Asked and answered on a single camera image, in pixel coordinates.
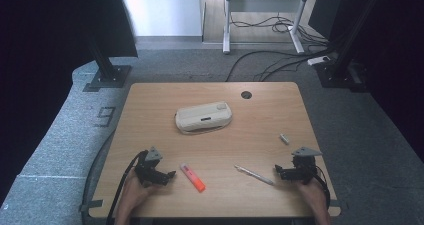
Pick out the dark curtain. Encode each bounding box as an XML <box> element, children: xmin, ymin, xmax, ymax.
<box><xmin>0</xmin><ymin>0</ymin><xmax>139</xmax><ymax>206</ymax></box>
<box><xmin>308</xmin><ymin>0</ymin><xmax>424</xmax><ymax>163</ymax></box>

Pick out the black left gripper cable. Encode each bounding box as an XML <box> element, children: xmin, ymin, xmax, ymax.
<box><xmin>105</xmin><ymin>149</ymin><xmax>149</xmax><ymax>225</ymax></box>

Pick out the orange highlighter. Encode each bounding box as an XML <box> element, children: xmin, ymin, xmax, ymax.
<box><xmin>179</xmin><ymin>162</ymin><xmax>207</xmax><ymax>194</ymax></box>

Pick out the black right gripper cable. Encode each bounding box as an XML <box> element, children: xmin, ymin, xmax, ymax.
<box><xmin>313</xmin><ymin>164</ymin><xmax>332</xmax><ymax>210</ymax></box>

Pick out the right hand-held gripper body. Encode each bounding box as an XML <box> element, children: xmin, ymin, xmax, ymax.
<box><xmin>290</xmin><ymin>146</ymin><xmax>323</xmax><ymax>185</ymax></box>

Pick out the white desk frame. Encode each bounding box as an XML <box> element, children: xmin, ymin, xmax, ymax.
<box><xmin>222</xmin><ymin>0</ymin><xmax>313</xmax><ymax>55</ymax></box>

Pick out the tangle of black floor cables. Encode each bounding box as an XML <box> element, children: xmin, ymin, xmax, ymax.
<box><xmin>225</xmin><ymin>14</ymin><xmax>338</xmax><ymax>83</ymax></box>

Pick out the white wall panel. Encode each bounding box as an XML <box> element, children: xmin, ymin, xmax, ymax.
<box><xmin>117</xmin><ymin>0</ymin><xmax>204</xmax><ymax>38</ymax></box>

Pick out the white power strip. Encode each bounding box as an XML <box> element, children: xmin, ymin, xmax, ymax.
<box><xmin>306</xmin><ymin>55</ymin><xmax>331</xmax><ymax>67</ymax></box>

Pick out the cream pencil case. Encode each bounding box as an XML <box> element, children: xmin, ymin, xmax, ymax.
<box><xmin>174</xmin><ymin>100</ymin><xmax>234</xmax><ymax>135</ymax></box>

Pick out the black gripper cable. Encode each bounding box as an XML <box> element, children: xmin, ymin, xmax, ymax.
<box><xmin>105</xmin><ymin>149</ymin><xmax>149</xmax><ymax>225</ymax></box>
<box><xmin>313</xmin><ymin>164</ymin><xmax>332</xmax><ymax>210</ymax></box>

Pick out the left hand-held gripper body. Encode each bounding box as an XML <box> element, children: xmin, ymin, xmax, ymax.
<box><xmin>134</xmin><ymin>146</ymin><xmax>168</xmax><ymax>188</ymax></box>

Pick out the person's right hand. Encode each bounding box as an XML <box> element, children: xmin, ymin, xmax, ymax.
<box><xmin>295</xmin><ymin>177</ymin><xmax>327</xmax><ymax>207</ymax></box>

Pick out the person's left hand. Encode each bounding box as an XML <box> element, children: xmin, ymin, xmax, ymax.
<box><xmin>123</xmin><ymin>169</ymin><xmax>158</xmax><ymax>204</ymax></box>

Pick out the white pen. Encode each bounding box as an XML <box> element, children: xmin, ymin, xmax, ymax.
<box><xmin>234</xmin><ymin>164</ymin><xmax>276</xmax><ymax>187</ymax></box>

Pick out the black metal stand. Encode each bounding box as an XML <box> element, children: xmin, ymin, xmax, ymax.
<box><xmin>82</xmin><ymin>34</ymin><xmax>133</xmax><ymax>93</ymax></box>
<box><xmin>314</xmin><ymin>0</ymin><xmax>389</xmax><ymax>93</ymax></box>

